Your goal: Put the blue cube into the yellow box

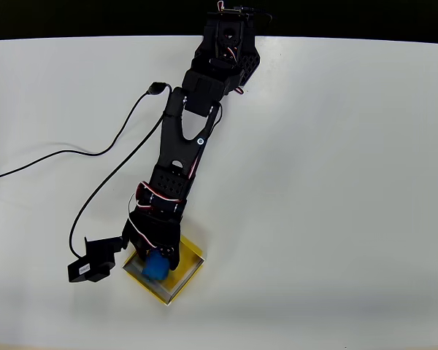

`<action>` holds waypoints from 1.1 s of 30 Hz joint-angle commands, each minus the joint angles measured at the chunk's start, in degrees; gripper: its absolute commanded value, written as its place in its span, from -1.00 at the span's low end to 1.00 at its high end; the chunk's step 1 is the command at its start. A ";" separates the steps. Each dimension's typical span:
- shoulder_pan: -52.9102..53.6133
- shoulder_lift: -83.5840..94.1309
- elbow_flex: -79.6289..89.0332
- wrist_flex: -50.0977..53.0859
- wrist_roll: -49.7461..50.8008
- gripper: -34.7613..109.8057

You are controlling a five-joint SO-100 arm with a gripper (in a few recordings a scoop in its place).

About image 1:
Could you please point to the blue cube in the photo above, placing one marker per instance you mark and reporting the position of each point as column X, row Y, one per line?
column 156, row 268

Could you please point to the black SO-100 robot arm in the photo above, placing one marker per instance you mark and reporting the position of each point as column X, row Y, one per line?
column 182, row 146

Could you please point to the yellow square tray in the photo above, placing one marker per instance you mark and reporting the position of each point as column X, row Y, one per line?
column 184, row 268

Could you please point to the black camera on bracket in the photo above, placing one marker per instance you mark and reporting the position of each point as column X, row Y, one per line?
column 95, row 264

